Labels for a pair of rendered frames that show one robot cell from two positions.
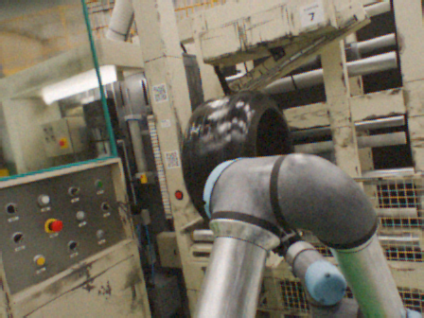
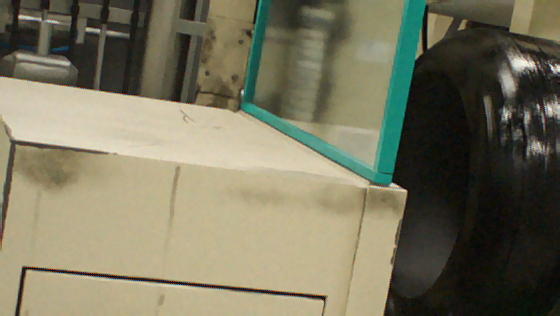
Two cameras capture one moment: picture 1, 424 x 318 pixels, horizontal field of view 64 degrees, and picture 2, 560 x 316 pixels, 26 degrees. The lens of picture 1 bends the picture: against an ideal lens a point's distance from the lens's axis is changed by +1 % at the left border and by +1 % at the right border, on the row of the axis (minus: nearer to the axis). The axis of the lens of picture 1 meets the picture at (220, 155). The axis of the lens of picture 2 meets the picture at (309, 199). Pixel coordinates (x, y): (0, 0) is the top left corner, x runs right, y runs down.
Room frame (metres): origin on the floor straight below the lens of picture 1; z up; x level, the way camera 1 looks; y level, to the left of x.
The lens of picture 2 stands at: (0.28, 1.73, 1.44)
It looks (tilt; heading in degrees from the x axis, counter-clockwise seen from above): 9 degrees down; 310
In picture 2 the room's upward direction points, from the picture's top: 10 degrees clockwise
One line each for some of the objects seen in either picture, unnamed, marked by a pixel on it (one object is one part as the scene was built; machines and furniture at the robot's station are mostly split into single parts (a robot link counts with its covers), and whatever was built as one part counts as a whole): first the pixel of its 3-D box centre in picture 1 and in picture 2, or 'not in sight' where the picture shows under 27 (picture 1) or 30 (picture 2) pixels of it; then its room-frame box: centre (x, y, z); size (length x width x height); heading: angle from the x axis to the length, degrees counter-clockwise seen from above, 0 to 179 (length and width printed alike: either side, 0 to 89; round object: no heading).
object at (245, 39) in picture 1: (268, 34); not in sight; (1.59, -0.31, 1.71); 0.61 x 0.25 x 0.15; 59
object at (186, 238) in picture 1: (209, 223); not in sight; (1.49, 0.10, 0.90); 0.40 x 0.03 x 0.10; 149
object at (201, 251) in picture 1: (231, 251); not in sight; (1.28, 0.02, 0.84); 0.36 x 0.09 x 0.06; 59
